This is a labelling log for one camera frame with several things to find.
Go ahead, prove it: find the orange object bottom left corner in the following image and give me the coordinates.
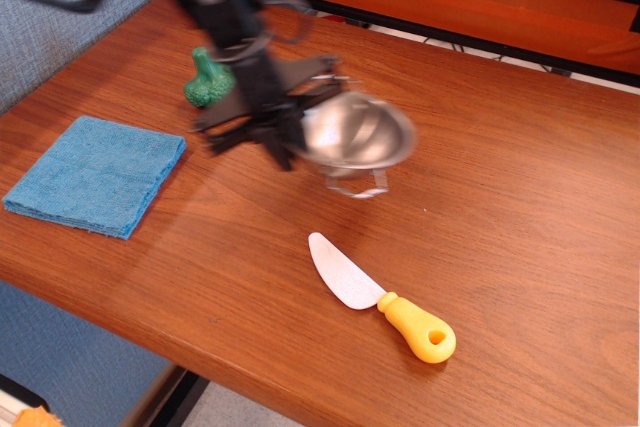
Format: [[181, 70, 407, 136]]
[[12, 407, 63, 427]]

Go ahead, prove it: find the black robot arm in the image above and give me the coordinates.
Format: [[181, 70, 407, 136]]
[[176, 0, 340, 170]]

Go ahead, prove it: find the silver metal bowl with handles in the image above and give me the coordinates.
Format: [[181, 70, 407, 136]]
[[290, 80, 417, 199]]

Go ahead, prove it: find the folded blue cloth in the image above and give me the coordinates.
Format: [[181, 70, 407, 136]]
[[2, 116, 186, 240]]

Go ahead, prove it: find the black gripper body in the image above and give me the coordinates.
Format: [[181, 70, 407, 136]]
[[192, 49, 338, 152]]

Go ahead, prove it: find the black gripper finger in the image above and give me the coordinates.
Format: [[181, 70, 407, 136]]
[[259, 127, 306, 171]]

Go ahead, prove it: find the toy knife yellow handle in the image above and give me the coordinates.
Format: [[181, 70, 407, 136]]
[[308, 232, 457, 364]]

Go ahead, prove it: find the green toy broccoli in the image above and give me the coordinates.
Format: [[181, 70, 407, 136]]
[[183, 47, 236, 108]]

